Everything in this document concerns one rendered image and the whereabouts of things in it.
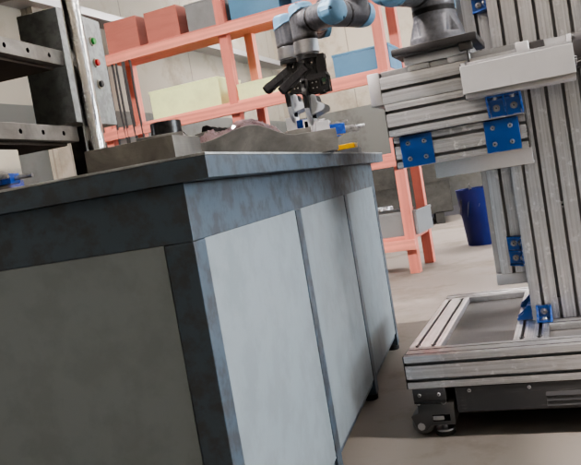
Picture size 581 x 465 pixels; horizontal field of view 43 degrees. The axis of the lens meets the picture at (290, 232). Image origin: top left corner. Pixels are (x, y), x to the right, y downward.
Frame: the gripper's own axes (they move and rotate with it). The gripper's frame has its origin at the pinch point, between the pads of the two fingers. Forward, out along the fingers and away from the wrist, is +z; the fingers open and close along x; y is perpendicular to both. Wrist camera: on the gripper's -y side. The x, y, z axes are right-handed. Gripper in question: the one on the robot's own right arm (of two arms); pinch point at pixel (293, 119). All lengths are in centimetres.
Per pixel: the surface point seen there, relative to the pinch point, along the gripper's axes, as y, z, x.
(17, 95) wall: -244, -72, 213
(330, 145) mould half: 24, 14, -64
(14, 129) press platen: -67, -7, -62
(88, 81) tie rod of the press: -60, -23, -26
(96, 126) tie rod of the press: -60, -8, -26
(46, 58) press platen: -67, -30, -38
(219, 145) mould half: -3, 9, -72
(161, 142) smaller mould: -1, 9, -111
